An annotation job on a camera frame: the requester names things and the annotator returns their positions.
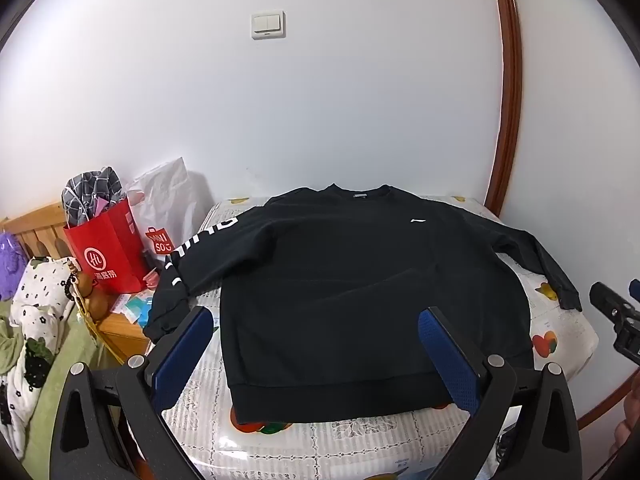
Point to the light blue packet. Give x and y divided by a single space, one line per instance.
136 309

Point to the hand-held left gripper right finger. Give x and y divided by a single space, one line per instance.
450 355

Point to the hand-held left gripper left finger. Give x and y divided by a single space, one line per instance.
182 355

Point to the person's right hand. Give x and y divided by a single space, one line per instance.
629 430

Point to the red shopping bag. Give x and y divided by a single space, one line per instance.
110 250

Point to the white light switch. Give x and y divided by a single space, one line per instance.
269 25

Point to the green bed sheet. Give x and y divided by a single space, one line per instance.
50 375

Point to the brown wooden door frame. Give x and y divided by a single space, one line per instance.
510 85

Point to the fruit print tablecloth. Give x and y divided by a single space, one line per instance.
350 445

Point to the bead strand with gourd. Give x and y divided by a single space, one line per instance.
92 300

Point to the white floral blanket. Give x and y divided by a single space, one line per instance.
40 295

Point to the white plastic bag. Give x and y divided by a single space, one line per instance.
170 195

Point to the brown wooden baseboard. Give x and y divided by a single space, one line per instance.
610 400

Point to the wooden headboard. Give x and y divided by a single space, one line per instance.
40 232

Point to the grey plaid cloth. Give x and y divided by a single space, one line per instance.
90 192

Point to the wooden nightstand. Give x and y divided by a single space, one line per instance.
125 337

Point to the black sweatshirt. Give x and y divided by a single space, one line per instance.
325 285

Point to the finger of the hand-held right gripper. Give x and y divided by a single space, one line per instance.
620 320

